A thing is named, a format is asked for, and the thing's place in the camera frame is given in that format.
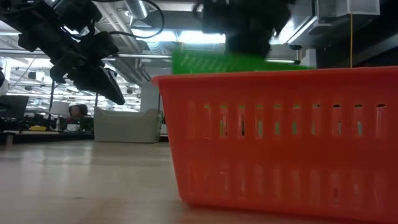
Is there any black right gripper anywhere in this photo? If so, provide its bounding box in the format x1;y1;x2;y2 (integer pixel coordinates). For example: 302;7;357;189
194;0;295;58

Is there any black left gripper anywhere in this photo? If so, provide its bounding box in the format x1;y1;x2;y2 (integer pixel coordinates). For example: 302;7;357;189
17;27;126;106

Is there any green slotted plastic basket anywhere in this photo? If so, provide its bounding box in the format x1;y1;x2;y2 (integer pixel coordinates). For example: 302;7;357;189
172;49;315;75

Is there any orange slotted plastic basket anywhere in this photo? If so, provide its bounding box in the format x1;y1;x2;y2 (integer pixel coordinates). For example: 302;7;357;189
150;66;398;222

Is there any dark shelf unit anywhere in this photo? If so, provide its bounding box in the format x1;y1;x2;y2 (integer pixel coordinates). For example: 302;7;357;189
315;15;398;68

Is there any long tube light bar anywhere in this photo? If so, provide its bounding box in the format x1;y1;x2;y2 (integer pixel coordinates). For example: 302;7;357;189
0;49;301;65

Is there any person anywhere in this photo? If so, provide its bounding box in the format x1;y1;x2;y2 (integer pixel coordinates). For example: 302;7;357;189
67;103;94;133

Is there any white shade table lamp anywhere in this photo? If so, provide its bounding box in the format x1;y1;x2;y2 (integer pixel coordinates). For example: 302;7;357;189
49;100;70;131

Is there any dark office desk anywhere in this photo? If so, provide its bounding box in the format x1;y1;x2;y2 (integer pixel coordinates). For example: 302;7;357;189
0;129;95;144

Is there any black computer monitor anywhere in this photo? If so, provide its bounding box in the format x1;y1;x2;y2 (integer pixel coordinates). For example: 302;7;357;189
0;95;30;121

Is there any translucent ceiling box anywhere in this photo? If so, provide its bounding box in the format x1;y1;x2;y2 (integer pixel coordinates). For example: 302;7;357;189
317;0;381;17

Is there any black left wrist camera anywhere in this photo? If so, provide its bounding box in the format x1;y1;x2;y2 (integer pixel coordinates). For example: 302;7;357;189
81;30;120;62

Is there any black frame rig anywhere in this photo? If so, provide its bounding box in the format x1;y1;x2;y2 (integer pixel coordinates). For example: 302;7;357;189
49;79;100;108

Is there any silver round air duct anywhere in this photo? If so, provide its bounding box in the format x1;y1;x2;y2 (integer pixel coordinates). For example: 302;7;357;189
124;0;150;20

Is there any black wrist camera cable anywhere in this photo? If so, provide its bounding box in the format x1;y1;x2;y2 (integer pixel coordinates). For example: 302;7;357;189
93;0;166;40

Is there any yellow hanging cord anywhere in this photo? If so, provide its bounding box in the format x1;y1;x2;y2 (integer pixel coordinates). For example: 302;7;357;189
349;14;354;68

